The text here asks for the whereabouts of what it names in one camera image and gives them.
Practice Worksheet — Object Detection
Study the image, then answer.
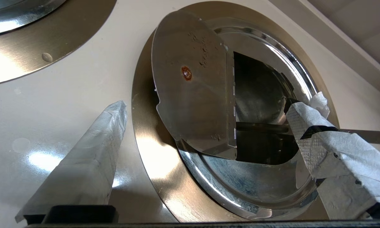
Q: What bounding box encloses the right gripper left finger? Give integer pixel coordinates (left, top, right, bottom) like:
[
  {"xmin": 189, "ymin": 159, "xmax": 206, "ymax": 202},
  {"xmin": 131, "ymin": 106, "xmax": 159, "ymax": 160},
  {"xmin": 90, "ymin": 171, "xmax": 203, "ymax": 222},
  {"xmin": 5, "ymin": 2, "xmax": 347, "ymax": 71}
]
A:
[{"xmin": 15, "ymin": 101, "xmax": 128, "ymax": 224}]

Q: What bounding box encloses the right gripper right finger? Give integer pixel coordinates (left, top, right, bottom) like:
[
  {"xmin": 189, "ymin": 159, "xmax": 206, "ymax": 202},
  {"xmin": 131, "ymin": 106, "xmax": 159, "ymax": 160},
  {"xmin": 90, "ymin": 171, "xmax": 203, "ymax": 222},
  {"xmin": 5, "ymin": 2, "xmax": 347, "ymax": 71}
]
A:
[{"xmin": 284, "ymin": 92, "xmax": 380, "ymax": 219}]

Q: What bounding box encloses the ladle handle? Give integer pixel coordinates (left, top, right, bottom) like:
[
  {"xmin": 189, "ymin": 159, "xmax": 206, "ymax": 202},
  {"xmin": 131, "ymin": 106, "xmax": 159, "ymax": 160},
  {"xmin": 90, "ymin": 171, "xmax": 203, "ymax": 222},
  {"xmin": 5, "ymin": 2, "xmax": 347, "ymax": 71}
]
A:
[{"xmin": 236, "ymin": 122, "xmax": 380, "ymax": 145}]

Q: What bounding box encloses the round steel pot lid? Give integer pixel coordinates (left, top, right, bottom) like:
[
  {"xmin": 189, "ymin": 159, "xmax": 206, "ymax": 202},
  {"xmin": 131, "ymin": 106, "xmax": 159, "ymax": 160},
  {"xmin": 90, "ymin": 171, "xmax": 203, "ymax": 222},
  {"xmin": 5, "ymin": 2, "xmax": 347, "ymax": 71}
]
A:
[
  {"xmin": 0, "ymin": 0, "xmax": 67, "ymax": 36},
  {"xmin": 151, "ymin": 9, "xmax": 320, "ymax": 220}
]

